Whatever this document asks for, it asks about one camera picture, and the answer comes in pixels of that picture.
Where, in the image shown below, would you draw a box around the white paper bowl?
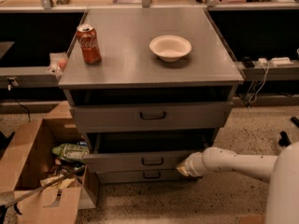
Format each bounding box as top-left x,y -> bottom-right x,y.
149,35 -> 192,63

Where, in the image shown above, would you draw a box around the white power strip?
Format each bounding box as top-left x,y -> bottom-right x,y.
271,57 -> 293,67

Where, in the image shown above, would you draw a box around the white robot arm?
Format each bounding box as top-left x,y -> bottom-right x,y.
177,142 -> 299,224

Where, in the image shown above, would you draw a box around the red cola can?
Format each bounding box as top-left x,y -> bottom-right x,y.
76,23 -> 102,64

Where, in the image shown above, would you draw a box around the grey bottom drawer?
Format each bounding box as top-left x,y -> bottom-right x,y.
96,169 -> 194,184

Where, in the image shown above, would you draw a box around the clear plastic package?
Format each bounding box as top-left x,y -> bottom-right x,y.
46,52 -> 67,76

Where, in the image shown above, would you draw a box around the brown cardboard box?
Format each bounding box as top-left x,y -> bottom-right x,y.
0,102 -> 98,224

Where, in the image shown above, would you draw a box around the grey drawer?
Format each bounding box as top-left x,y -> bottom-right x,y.
84,129 -> 215,173
70,102 -> 233,133
96,169 -> 194,184

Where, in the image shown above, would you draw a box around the grey drawer cabinet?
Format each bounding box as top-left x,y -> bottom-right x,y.
57,7 -> 245,151

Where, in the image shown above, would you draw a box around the black floor bar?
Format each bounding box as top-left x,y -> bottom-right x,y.
278,117 -> 299,147

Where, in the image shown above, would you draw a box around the grey top drawer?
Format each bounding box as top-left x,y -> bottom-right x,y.
70,102 -> 233,133

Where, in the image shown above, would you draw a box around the green snack bag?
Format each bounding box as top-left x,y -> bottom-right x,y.
52,143 -> 90,162

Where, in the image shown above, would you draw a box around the white cables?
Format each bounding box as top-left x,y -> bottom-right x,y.
247,59 -> 272,105

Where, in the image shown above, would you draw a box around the long grey stick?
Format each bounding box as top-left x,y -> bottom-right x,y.
0,166 -> 85,222

